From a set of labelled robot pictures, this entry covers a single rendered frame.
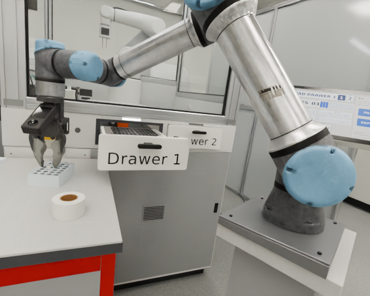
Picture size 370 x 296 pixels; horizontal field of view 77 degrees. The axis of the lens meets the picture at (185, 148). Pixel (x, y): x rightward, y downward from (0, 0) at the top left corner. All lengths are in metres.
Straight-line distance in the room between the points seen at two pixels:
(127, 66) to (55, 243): 0.49
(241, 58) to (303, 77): 1.90
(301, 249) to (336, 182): 0.17
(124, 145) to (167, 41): 0.32
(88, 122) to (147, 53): 0.45
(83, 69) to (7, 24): 0.46
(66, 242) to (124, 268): 0.87
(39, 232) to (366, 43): 2.16
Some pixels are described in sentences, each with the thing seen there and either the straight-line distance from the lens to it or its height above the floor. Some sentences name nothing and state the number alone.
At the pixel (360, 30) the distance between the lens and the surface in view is 2.25.
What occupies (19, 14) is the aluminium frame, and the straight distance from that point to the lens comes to 1.07.
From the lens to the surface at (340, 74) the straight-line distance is 2.22.
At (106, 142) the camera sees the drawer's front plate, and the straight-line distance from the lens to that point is 0.72.
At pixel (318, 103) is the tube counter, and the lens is 1.38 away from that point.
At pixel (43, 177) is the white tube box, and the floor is 0.79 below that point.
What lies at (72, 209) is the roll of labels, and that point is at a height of 0.79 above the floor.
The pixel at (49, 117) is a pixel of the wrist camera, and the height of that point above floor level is 0.96.
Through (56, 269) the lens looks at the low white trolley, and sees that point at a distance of 0.57.
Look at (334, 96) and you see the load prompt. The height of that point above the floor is 1.16.
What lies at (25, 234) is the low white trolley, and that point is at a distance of 0.59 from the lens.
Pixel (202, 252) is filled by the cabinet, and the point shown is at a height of 0.18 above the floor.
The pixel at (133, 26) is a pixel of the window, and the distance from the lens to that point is 1.09.
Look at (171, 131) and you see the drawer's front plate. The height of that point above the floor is 0.90.
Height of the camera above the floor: 1.07
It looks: 13 degrees down
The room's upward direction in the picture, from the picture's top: 7 degrees clockwise
